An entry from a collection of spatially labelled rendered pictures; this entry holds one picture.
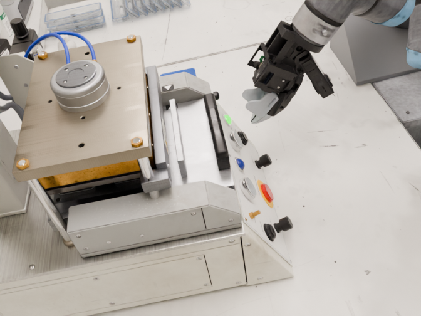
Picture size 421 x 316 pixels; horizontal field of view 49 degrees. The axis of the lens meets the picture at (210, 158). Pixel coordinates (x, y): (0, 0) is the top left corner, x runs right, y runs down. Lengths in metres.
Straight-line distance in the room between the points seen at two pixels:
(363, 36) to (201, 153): 0.63
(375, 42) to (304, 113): 0.26
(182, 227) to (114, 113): 0.19
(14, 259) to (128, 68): 0.35
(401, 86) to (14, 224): 0.93
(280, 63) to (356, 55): 0.42
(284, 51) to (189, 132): 0.22
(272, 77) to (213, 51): 0.56
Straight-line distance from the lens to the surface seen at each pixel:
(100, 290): 0.82
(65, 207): 0.75
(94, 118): 0.67
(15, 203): 0.83
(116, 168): 0.67
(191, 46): 1.42
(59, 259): 0.76
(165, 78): 0.89
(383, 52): 1.27
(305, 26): 0.81
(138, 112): 0.65
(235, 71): 1.29
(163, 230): 0.69
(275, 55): 0.86
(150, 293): 0.83
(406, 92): 1.24
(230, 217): 0.69
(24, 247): 0.80
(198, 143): 0.78
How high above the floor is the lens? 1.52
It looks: 47 degrees down
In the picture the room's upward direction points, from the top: 10 degrees counter-clockwise
